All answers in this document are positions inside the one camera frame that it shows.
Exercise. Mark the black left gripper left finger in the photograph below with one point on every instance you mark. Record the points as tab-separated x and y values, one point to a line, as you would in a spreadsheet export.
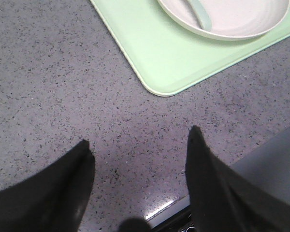
54	199

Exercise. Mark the light green plastic tray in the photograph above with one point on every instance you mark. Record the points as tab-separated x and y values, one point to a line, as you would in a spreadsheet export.
166	57

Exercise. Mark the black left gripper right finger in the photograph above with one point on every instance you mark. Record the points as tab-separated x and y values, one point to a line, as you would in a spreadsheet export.
223	201

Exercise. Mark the cream round plate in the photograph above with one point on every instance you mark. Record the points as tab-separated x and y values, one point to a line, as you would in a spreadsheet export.
232	20

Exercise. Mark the pale green plastic spoon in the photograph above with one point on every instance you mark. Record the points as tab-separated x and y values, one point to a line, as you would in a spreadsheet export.
201	14

